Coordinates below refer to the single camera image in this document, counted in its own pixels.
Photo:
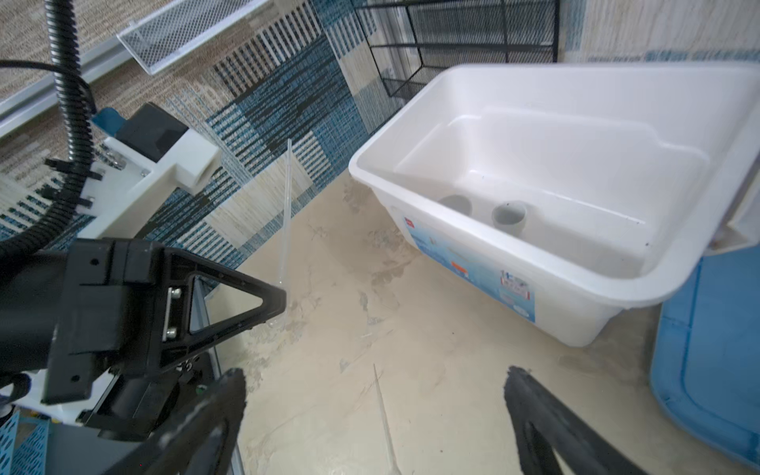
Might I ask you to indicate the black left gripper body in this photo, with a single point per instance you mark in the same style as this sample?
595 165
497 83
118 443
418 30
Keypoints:
78 315

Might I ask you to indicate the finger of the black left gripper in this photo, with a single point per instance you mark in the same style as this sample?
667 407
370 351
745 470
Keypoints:
204 303

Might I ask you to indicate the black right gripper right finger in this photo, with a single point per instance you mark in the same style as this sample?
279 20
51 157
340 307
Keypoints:
545 430

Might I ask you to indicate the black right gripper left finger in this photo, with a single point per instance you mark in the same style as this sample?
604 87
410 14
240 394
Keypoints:
199 439

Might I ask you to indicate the small white ceramic crucible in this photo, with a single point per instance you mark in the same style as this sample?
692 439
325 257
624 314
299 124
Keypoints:
510 217

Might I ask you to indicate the white ceramic dish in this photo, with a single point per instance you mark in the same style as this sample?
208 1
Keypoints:
458 203

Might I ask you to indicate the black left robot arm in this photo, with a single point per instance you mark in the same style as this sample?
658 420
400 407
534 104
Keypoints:
57 229

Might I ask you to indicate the blue plastic bin lid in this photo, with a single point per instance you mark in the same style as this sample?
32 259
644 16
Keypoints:
705 366

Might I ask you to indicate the white plastic storage bin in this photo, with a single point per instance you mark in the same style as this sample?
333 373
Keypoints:
632 173

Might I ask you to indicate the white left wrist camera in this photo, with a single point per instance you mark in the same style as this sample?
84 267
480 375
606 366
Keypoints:
142 161

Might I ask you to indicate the white wire mesh basket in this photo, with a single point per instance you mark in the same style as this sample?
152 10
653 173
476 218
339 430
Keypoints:
179 28

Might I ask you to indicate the black wire shelf rack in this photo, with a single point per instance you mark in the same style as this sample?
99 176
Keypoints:
412 42

